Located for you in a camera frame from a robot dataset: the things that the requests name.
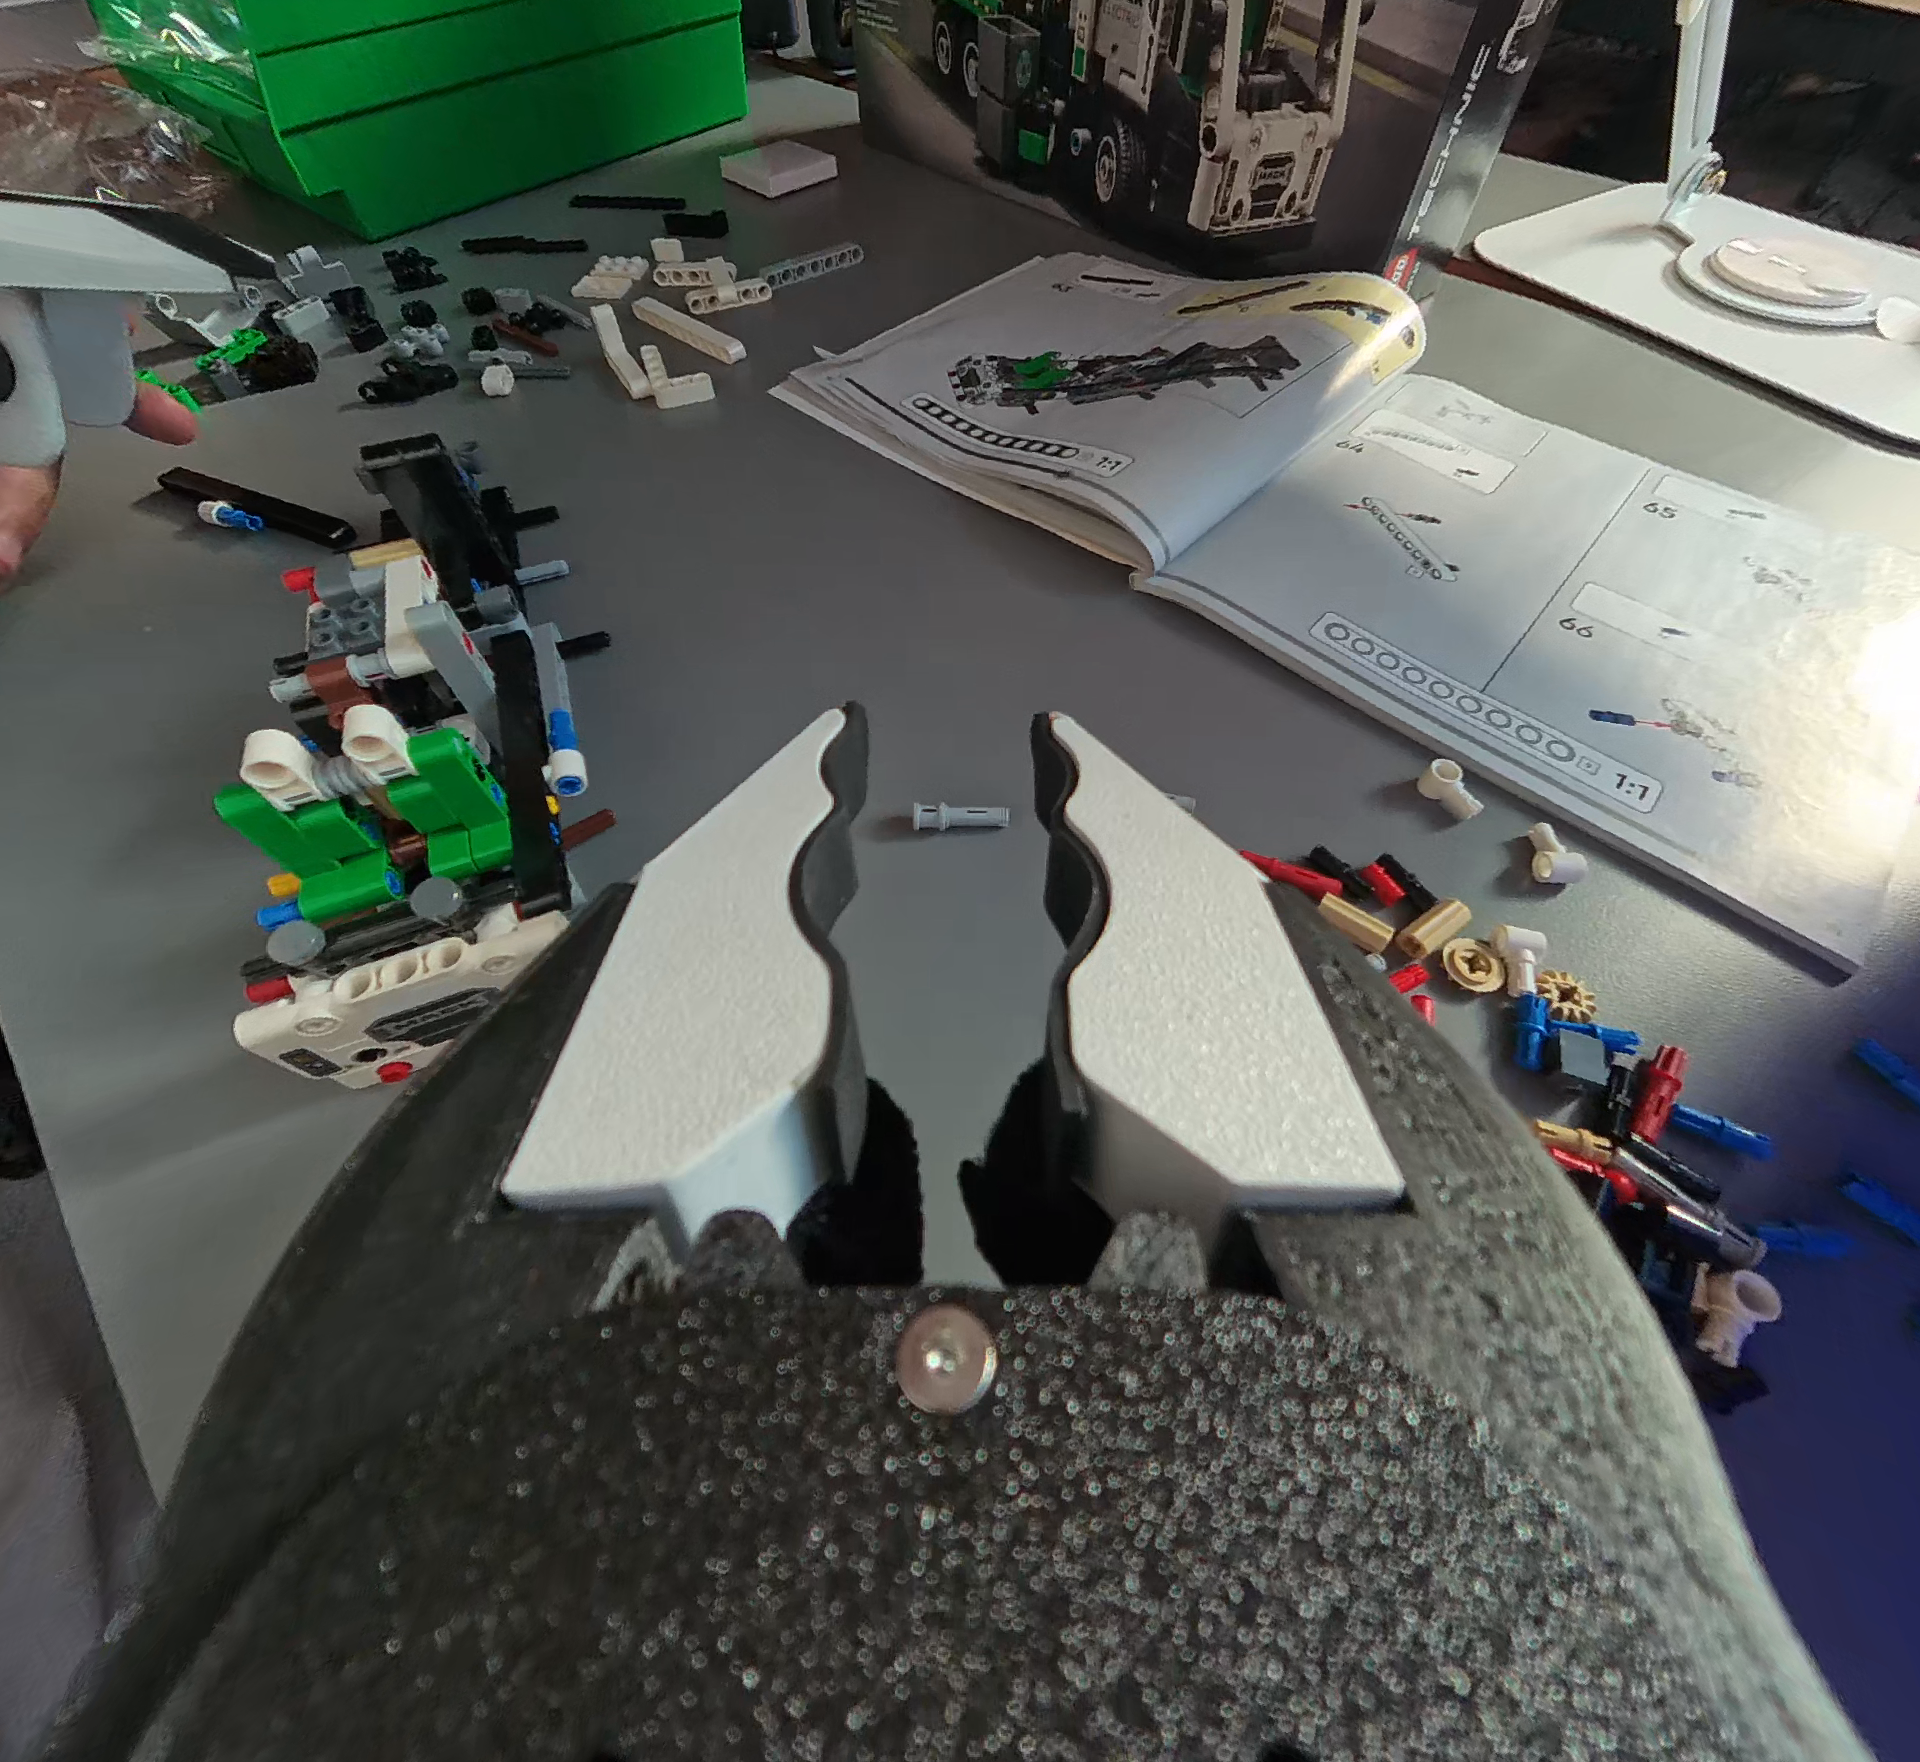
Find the person's left hand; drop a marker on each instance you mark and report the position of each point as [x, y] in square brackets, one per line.
[166, 415]

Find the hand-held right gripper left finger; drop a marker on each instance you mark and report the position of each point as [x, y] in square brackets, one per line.
[675, 997]

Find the grey lego pin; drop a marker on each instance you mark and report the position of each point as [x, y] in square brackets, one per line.
[960, 816]

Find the partly built lego truck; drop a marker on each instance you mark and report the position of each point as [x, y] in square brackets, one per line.
[436, 802]

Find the lego instruction booklet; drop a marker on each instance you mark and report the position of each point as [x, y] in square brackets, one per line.
[1425, 563]

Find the long black lego beam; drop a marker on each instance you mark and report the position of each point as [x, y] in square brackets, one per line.
[292, 521]

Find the white paper sheet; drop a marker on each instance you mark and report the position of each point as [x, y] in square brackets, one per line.
[803, 101]

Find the white stand with round base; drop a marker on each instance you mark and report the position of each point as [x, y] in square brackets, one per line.
[1636, 278]

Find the blue and white lego pin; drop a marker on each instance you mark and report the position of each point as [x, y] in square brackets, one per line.
[225, 514]

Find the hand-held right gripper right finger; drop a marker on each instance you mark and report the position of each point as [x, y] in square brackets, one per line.
[1216, 997]

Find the white square tile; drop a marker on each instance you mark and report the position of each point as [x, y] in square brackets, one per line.
[775, 168]

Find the pile of small coloured pins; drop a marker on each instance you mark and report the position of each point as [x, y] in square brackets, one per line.
[1432, 925]

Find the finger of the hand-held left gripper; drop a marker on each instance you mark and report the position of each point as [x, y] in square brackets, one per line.
[106, 248]

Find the pile of assorted lego pieces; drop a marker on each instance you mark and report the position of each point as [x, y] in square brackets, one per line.
[691, 331]

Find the lego set box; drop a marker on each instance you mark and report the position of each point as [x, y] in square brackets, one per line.
[1200, 52]

